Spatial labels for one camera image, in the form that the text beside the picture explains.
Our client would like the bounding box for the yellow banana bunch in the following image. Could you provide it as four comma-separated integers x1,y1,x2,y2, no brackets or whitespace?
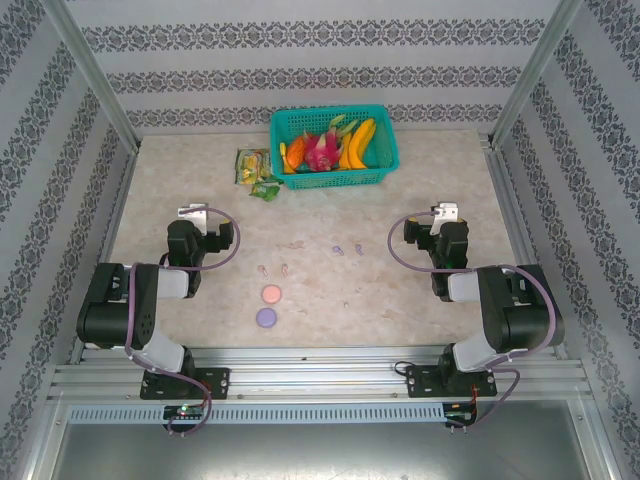
339,118,378,171

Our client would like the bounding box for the yellow green snack packet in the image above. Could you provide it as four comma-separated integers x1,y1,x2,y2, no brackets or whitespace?
234,147,273,186

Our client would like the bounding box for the teal plastic basket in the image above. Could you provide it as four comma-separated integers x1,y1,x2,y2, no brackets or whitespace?
269,103,401,191

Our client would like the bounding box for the pink dragon fruit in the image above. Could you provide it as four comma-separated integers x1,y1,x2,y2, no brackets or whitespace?
303,113,359,172

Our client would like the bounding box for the aluminium mounting rail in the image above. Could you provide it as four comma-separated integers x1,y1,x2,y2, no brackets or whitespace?
47,344,587,404

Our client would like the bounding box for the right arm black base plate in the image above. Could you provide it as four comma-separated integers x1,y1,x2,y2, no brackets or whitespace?
405,364,499,400

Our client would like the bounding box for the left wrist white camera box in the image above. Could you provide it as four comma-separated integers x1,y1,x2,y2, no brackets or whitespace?
178,202,209,235

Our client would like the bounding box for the orange oval fruit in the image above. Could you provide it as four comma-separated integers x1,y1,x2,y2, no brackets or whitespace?
285,137,307,169

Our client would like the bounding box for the small green snack packet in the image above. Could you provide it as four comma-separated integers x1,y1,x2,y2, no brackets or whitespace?
249,180,282,202

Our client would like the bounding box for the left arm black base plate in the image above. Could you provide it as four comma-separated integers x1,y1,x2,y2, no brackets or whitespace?
139,367,231,401

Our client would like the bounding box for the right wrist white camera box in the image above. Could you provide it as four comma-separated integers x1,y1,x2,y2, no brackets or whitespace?
432,202,459,235

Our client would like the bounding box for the green circuit board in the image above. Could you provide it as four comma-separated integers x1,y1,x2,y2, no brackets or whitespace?
162,405,207,421
446,402,479,427

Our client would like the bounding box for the aluminium side rail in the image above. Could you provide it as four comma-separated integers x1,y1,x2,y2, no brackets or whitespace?
67,149,140,365
482,142,570,362

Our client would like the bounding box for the grey slotted cable duct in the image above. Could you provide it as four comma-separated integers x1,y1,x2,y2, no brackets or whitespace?
67,403,447,424

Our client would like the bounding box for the right green circuit board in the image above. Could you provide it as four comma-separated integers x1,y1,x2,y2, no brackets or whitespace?
446,402,479,427

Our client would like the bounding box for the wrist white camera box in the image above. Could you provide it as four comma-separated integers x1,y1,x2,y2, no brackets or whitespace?
432,202,459,235
178,202,209,235

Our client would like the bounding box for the aluminium frame post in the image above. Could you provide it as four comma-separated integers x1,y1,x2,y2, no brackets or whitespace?
486,0,585,147
38,0,142,154

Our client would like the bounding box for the left green circuit board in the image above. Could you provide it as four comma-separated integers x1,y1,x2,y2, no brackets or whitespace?
162,405,207,421

